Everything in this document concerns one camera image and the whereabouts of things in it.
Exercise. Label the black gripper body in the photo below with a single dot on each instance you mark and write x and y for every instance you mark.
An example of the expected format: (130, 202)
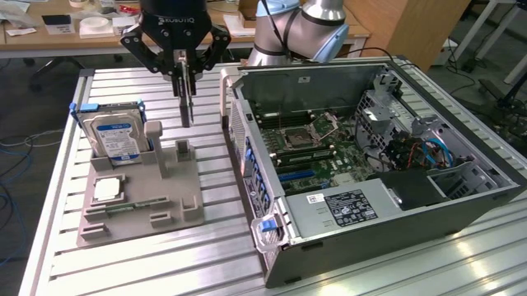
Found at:
(174, 27)

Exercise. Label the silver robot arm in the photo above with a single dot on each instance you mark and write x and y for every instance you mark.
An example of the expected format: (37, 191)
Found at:
(270, 31)

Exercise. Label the plain white box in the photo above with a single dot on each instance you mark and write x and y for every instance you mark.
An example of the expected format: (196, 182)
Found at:
(122, 29)

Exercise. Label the white paper stack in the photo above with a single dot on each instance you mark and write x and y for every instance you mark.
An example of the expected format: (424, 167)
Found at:
(240, 29)

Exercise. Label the red package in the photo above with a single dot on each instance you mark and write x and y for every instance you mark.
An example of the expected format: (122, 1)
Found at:
(128, 10)

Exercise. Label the dark grey pouch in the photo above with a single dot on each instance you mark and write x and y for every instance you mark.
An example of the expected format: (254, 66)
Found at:
(108, 10)

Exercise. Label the brown cardboard box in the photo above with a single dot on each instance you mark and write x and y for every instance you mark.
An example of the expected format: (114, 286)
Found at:
(246, 9)

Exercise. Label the white box with black lid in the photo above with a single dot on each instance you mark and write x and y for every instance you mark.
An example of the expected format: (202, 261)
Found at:
(58, 29)

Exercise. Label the black chair base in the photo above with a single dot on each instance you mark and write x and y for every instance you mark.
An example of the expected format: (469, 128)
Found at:
(53, 66)

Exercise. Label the beige tape roll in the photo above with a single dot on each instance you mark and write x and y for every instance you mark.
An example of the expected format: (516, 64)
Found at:
(77, 3)

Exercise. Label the wooden desk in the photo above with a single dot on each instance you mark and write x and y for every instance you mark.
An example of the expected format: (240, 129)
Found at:
(49, 41)

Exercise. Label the hard disk with blue caddy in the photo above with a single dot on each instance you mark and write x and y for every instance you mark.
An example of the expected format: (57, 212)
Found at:
(114, 138)

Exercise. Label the white paper card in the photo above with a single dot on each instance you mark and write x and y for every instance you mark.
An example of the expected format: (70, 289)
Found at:
(20, 31)

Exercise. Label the clear plastic bag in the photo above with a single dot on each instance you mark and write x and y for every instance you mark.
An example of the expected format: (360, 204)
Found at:
(16, 15)

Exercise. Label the tall blue rear latch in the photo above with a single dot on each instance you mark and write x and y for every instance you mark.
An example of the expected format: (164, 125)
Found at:
(248, 152)

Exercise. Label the CPU socket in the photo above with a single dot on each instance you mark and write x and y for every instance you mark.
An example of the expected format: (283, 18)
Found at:
(296, 137)

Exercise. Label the perforated metal disk bay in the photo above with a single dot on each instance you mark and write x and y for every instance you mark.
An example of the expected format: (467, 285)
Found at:
(376, 114)

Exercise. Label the silver CPU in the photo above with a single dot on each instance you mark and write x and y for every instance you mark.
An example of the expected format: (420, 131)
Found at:
(106, 188)

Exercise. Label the blue expansion slot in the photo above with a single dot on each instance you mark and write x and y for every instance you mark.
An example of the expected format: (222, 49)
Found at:
(296, 175)

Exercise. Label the grey parts rack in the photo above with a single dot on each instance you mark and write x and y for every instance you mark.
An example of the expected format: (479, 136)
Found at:
(164, 191)

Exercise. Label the blue slot cover latch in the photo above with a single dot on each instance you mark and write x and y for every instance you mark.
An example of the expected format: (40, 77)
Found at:
(264, 191)
(266, 203)

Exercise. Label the green motherboard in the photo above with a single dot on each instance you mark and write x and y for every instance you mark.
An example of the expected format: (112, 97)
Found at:
(304, 185)

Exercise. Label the green RAM stick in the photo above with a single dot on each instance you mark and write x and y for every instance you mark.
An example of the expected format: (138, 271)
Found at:
(122, 207)

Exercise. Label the blue case release latch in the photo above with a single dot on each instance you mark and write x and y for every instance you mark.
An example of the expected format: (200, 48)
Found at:
(266, 225)

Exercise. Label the grey power supply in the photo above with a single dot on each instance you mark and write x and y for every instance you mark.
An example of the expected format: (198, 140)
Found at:
(312, 216)

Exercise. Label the black drive box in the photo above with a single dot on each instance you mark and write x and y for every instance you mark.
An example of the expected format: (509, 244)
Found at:
(415, 188)

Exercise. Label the black equipment stand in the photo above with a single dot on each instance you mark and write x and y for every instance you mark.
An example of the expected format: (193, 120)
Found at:
(493, 89)

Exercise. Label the silver drive cage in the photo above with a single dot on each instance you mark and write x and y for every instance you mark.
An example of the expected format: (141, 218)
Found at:
(464, 172)

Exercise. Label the open black PC case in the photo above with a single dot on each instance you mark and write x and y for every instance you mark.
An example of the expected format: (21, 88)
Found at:
(369, 246)

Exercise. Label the white desk frame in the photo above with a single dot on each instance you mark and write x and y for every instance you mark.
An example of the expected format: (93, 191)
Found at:
(516, 71)

